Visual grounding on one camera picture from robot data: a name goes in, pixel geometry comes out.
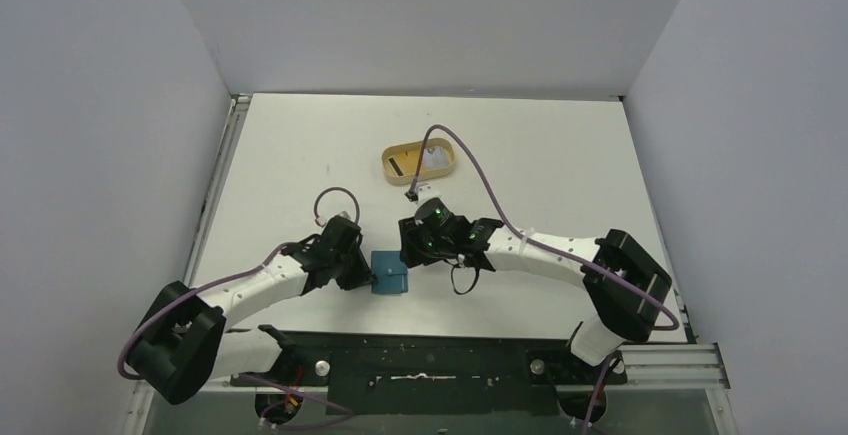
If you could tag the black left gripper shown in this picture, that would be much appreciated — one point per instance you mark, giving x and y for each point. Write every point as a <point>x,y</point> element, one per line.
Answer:
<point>362,276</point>

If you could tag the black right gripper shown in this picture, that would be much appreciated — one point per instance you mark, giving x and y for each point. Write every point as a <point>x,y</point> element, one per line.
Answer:
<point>407,242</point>

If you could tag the blue leather card holder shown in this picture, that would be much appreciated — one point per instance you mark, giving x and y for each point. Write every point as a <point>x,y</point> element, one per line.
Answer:
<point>391,273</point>

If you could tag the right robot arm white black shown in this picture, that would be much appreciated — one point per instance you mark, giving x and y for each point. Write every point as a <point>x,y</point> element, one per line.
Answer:
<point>625,284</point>

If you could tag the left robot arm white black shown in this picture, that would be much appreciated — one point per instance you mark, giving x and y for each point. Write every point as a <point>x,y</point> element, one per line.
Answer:
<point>189,336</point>

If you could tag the grey card in tray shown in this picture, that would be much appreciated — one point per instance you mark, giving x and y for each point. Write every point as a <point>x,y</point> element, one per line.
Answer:
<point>436,158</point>

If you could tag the beige oval tray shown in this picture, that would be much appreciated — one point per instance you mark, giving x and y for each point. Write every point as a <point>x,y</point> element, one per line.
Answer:
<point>423,174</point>

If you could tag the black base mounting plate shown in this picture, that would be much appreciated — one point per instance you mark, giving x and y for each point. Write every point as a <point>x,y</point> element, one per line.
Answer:
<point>431,375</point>

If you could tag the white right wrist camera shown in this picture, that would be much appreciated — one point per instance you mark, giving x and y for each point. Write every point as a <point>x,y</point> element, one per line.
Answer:
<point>421,193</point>

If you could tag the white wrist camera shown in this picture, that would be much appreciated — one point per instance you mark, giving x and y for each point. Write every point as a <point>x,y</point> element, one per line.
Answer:
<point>421,193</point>
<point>321,220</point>

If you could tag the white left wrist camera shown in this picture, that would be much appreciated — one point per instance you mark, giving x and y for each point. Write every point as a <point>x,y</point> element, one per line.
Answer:
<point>321,220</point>

